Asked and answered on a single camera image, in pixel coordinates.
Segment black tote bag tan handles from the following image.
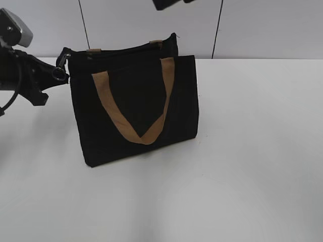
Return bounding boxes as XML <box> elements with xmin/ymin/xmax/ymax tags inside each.
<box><xmin>62</xmin><ymin>33</ymin><xmax>199</xmax><ymax>167</ymax></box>

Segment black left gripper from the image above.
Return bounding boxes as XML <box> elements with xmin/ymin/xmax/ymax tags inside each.
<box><xmin>1</xmin><ymin>48</ymin><xmax>71</xmax><ymax>106</ymax></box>

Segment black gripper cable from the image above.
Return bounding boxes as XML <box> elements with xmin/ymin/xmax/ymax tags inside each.
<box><xmin>0</xmin><ymin>54</ymin><xmax>24</xmax><ymax>117</ymax></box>

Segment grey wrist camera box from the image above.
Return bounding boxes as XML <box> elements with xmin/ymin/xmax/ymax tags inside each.
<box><xmin>1</xmin><ymin>8</ymin><xmax>33</xmax><ymax>48</ymax></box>

